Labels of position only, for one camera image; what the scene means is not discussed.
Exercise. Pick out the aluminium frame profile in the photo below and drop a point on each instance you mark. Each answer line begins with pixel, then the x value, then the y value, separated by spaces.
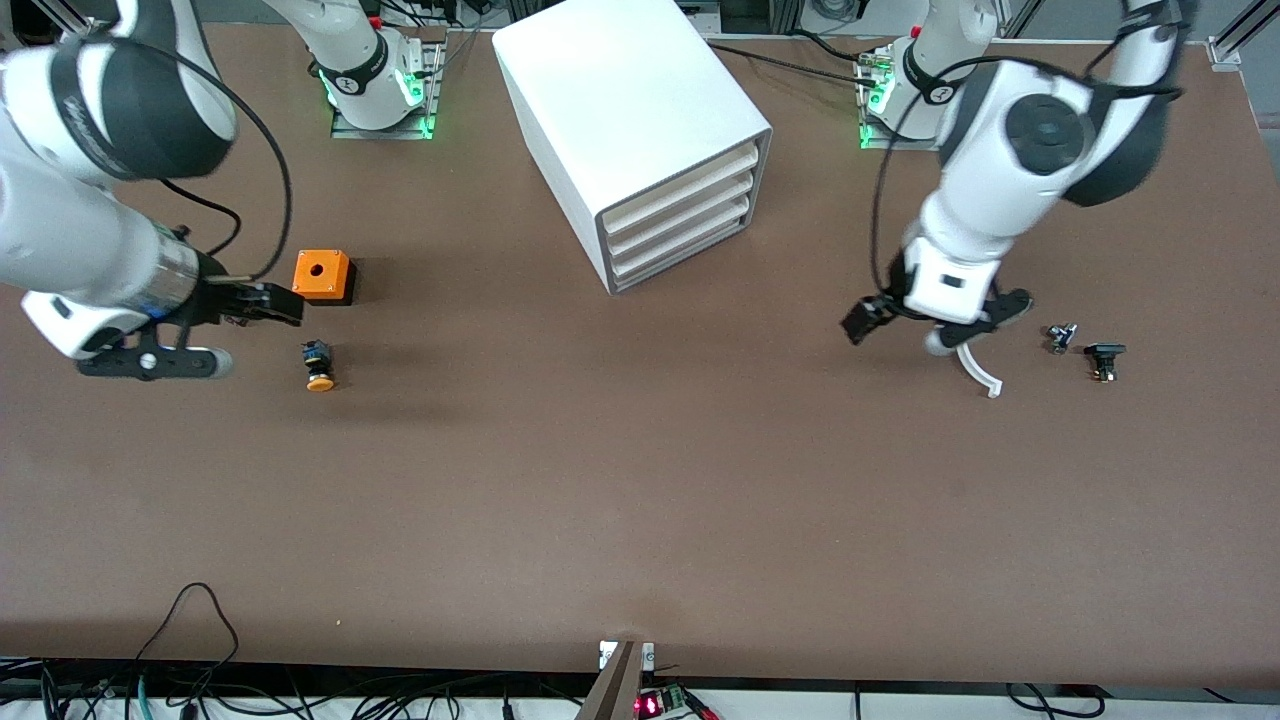
pixel 60 10
pixel 1240 30

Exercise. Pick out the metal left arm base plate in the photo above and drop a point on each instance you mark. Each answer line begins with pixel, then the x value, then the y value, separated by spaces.
pixel 868 135

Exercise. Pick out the circuit board with red display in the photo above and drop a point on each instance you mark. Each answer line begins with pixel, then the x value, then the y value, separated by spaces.
pixel 655 705

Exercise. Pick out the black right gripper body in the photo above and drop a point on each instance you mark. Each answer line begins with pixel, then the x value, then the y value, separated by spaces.
pixel 213 296

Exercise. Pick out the orange button enclosure box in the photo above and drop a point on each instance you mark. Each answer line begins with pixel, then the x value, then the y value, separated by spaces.
pixel 320 270

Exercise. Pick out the white drawer cabinet housing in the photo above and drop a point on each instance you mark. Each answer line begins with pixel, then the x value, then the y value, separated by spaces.
pixel 620 100

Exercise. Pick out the small black silver switch part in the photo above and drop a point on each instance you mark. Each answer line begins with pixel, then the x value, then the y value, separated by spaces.
pixel 1060 337

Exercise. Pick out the orange push button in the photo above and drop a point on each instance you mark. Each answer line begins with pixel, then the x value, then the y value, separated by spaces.
pixel 319 372

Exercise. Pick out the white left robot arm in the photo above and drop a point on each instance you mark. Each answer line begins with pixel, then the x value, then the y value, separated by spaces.
pixel 990 190

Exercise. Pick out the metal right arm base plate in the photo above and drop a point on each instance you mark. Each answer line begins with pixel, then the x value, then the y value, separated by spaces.
pixel 428 95

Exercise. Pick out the black switch contact block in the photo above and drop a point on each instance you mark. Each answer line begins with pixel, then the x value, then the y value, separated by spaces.
pixel 1104 355

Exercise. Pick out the white cabinet drawer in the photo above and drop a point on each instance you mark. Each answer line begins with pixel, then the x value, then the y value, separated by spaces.
pixel 680 190
pixel 680 212
pixel 680 234
pixel 680 255

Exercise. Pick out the white semicircular plastic bracket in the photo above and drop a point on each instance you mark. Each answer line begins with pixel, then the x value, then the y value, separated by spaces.
pixel 982 375

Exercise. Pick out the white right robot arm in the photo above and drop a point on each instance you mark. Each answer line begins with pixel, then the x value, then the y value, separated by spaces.
pixel 80 230

